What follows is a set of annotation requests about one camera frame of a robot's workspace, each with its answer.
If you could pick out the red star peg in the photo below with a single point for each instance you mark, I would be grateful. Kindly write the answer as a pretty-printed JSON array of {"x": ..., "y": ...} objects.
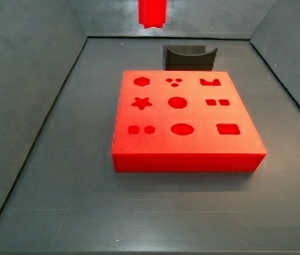
[{"x": 152, "y": 13}]

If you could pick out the red shape sorter block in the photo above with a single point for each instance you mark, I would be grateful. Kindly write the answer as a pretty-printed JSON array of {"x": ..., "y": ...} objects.
[{"x": 183, "y": 122}]

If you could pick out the black curved holder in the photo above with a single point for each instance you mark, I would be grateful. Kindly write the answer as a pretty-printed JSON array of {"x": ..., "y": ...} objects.
[{"x": 188, "y": 58}]

